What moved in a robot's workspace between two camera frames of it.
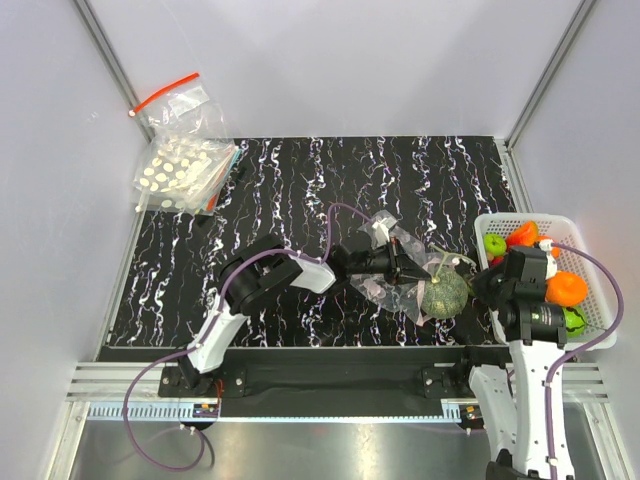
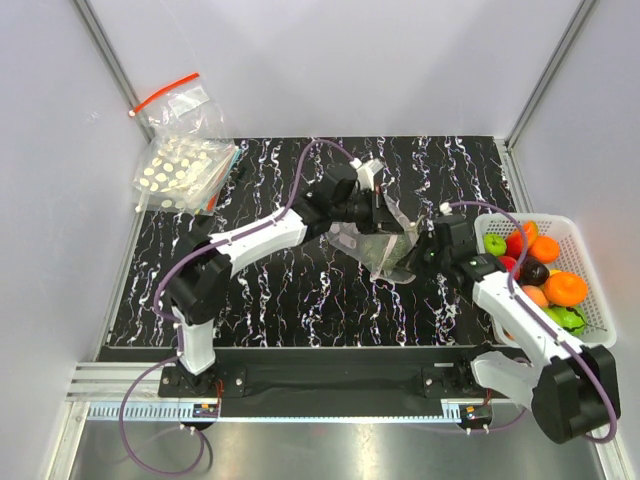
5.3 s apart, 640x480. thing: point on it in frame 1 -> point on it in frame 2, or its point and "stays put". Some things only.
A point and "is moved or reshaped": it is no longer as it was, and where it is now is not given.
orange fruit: (566, 288) stays put
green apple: (495, 244) stays put
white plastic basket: (563, 229) stays put
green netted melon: (445, 296) is moved or reshaped
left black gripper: (401, 269) -> (380, 217)
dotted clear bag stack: (183, 173) stays put
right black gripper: (478, 286) -> (414, 256)
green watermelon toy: (575, 321) stays put
